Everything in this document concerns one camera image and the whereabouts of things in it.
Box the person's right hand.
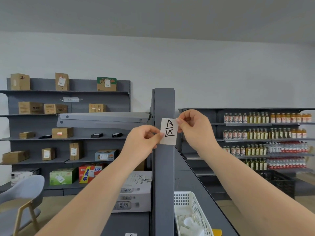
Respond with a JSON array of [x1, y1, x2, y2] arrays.
[[176, 109, 219, 156]]

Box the person's left hand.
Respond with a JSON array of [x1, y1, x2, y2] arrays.
[[120, 125, 165, 159]]

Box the white handwritten paper label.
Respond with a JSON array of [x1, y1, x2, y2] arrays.
[[159, 118, 178, 146]]

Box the person's right forearm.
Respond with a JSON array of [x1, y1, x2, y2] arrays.
[[196, 142, 315, 236]]

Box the person's left forearm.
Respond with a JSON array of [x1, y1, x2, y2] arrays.
[[34, 148, 139, 236]]

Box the grey shelf unit with bottles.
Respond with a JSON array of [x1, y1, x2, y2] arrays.
[[178, 107, 315, 196]]

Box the row of pink label bottles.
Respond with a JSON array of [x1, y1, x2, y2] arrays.
[[223, 113, 248, 124], [223, 129, 248, 140], [222, 145, 246, 156]]

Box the blue printed carton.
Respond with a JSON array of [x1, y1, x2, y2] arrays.
[[94, 149, 118, 162]]

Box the large white printed carton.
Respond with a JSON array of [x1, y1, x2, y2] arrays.
[[112, 171, 152, 213]]

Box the small cardboard box white label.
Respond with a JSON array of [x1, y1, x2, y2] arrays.
[[88, 103, 107, 113]]

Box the cardboard box with green top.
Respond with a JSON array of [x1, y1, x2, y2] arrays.
[[96, 77, 117, 92]]

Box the row of olive drink bottles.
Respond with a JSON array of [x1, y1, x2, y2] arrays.
[[243, 158, 268, 170], [245, 144, 268, 156], [247, 128, 292, 140], [247, 112, 270, 124]]

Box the red and yellow carton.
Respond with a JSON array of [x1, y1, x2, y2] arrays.
[[78, 164, 107, 184]]

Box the tall narrow cardboard box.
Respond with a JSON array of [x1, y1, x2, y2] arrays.
[[69, 142, 83, 161]]

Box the white plastic basket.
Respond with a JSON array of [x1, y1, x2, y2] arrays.
[[174, 191, 214, 236]]

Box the cardboard box red white label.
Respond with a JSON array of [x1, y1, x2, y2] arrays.
[[51, 127, 74, 139]]

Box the white items in basket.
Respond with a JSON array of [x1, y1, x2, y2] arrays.
[[175, 206, 205, 236]]

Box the green carton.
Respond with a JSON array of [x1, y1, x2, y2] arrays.
[[49, 167, 79, 186]]

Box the flat cardboard box white label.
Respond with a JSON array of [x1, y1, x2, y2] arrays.
[[44, 104, 68, 114]]

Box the row of orange drink bottles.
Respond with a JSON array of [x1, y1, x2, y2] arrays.
[[270, 112, 313, 124], [291, 128, 307, 139]]

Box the row of red label water bottles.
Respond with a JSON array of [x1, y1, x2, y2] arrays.
[[266, 141, 309, 154], [266, 157, 307, 169]]

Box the tall cardboard box white label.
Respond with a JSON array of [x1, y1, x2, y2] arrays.
[[55, 72, 70, 91]]

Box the small upright cardboard box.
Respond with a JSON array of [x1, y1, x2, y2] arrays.
[[41, 148, 56, 161]]

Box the black plastic crate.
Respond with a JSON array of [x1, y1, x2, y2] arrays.
[[255, 169, 296, 200]]

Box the grey shelf unit with boxes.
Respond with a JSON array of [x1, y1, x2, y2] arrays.
[[0, 78, 131, 197]]

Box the wide brown cardboard box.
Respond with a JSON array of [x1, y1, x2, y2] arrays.
[[18, 101, 44, 115]]

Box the white and black carton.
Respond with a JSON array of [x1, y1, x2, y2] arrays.
[[10, 168, 41, 187]]

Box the long low cardboard box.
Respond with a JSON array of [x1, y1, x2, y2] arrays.
[[2, 150, 30, 163]]

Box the grey chair with wooden legs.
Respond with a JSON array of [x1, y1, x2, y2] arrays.
[[0, 175, 45, 236]]

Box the plain brown cardboard box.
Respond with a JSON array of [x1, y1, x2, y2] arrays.
[[10, 73, 31, 91]]

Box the grey metal shelf post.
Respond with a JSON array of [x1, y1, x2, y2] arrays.
[[151, 88, 176, 236]]

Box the grey metal shelf bracket panel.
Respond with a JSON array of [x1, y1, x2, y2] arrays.
[[56, 112, 151, 129]]

